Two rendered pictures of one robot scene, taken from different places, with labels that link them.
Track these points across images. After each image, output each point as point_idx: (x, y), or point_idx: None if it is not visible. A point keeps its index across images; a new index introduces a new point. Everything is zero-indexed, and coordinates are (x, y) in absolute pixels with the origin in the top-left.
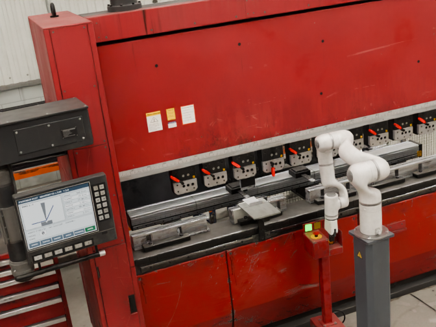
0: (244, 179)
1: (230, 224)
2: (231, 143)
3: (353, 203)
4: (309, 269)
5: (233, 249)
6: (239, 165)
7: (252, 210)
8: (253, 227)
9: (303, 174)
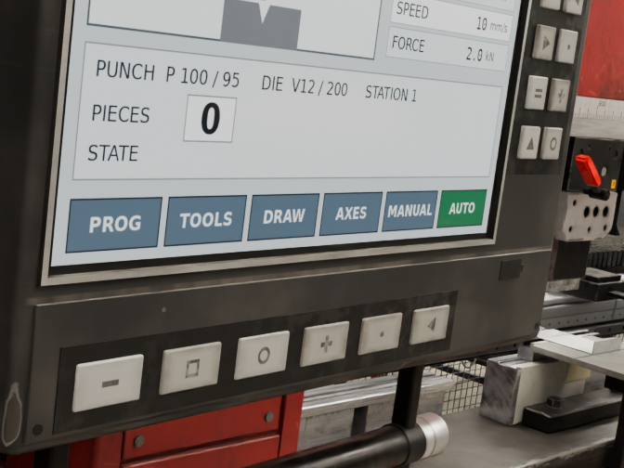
0: (567, 248)
1: (498, 426)
2: (584, 81)
3: None
4: None
5: None
6: (599, 177)
7: (622, 367)
8: (602, 440)
9: (614, 291)
